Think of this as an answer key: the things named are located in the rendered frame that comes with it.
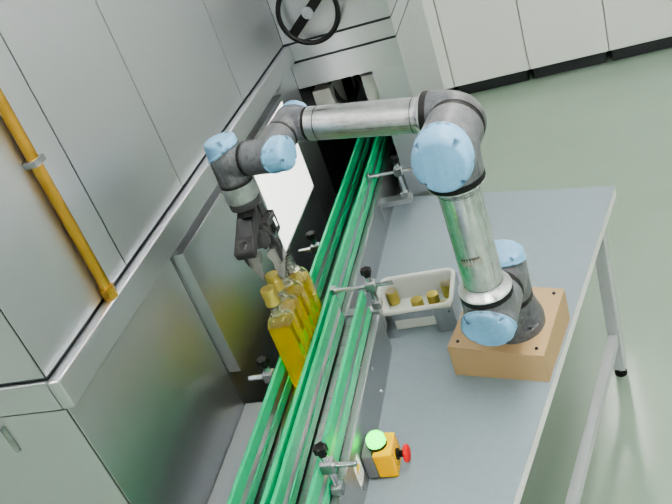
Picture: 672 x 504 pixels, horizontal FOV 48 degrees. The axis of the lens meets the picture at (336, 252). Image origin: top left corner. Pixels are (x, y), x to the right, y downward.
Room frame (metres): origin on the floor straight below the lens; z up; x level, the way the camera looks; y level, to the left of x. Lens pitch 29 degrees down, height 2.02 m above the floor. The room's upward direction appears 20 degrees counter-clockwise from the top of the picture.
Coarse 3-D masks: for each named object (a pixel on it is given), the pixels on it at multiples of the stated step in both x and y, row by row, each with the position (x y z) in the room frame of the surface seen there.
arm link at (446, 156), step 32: (448, 128) 1.27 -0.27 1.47; (480, 128) 1.31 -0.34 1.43; (416, 160) 1.27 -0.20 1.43; (448, 160) 1.24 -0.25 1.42; (480, 160) 1.27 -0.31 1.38; (448, 192) 1.26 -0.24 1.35; (480, 192) 1.29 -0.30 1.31; (448, 224) 1.30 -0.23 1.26; (480, 224) 1.28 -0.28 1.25; (480, 256) 1.28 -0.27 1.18; (480, 288) 1.29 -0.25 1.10; (512, 288) 1.30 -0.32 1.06; (480, 320) 1.27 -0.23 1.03; (512, 320) 1.26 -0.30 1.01
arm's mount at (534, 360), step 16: (544, 288) 1.54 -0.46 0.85; (560, 288) 1.52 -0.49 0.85; (544, 304) 1.49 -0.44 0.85; (560, 304) 1.47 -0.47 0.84; (560, 320) 1.46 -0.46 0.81; (464, 336) 1.48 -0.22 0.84; (544, 336) 1.38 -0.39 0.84; (560, 336) 1.44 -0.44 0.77; (464, 352) 1.44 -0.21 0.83; (480, 352) 1.42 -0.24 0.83; (496, 352) 1.39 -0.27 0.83; (512, 352) 1.37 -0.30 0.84; (528, 352) 1.35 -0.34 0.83; (544, 352) 1.34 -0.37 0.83; (464, 368) 1.45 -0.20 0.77; (480, 368) 1.43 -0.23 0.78; (496, 368) 1.40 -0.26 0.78; (512, 368) 1.38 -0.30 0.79; (528, 368) 1.35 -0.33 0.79; (544, 368) 1.33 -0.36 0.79
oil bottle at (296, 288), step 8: (296, 280) 1.60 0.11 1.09; (288, 288) 1.58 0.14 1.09; (296, 288) 1.58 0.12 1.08; (304, 288) 1.61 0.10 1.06; (296, 296) 1.57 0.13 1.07; (304, 296) 1.59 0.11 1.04; (304, 304) 1.57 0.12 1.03; (304, 312) 1.57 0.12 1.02; (312, 312) 1.60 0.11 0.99; (312, 320) 1.58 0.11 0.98; (312, 328) 1.57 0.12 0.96
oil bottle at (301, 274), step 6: (300, 270) 1.64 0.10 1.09; (306, 270) 1.66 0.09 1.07; (294, 276) 1.63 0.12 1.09; (300, 276) 1.63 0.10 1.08; (306, 276) 1.64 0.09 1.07; (306, 282) 1.63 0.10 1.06; (312, 282) 1.66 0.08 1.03; (306, 288) 1.62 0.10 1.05; (312, 288) 1.65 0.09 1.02; (312, 294) 1.64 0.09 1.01; (312, 300) 1.62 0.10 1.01; (318, 300) 1.66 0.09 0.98; (312, 306) 1.62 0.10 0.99; (318, 306) 1.64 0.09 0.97; (318, 312) 1.63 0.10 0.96
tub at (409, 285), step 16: (416, 272) 1.83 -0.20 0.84; (432, 272) 1.81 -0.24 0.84; (448, 272) 1.79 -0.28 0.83; (384, 288) 1.84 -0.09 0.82; (400, 288) 1.84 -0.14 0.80; (416, 288) 1.82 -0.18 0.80; (432, 288) 1.81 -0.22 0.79; (384, 304) 1.79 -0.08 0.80; (400, 304) 1.81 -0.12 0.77; (432, 304) 1.66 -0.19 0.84; (448, 304) 1.64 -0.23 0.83
